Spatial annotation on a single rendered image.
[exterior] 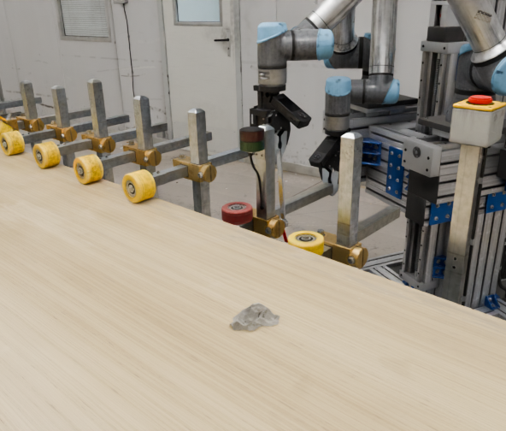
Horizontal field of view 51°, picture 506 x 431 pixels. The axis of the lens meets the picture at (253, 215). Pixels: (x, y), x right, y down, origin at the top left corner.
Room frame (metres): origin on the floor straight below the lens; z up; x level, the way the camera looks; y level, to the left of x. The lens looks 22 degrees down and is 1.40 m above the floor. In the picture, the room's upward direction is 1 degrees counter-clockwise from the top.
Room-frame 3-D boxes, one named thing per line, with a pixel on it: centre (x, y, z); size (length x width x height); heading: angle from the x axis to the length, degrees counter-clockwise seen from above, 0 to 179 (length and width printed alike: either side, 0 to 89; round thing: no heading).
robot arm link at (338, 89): (1.60, -0.26, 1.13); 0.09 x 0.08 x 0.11; 169
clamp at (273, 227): (1.31, -0.02, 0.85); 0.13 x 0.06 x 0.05; 47
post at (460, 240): (0.95, -0.41, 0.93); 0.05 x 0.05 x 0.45; 47
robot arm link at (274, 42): (1.42, -0.06, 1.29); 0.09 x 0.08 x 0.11; 96
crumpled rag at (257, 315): (0.76, 0.00, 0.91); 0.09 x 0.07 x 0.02; 115
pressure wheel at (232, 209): (1.27, 0.04, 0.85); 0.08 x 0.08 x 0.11
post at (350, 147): (1.12, -0.22, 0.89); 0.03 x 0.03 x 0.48; 47
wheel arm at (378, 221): (1.22, -0.25, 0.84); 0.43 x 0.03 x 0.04; 137
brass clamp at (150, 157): (1.65, 0.35, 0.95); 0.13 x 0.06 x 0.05; 47
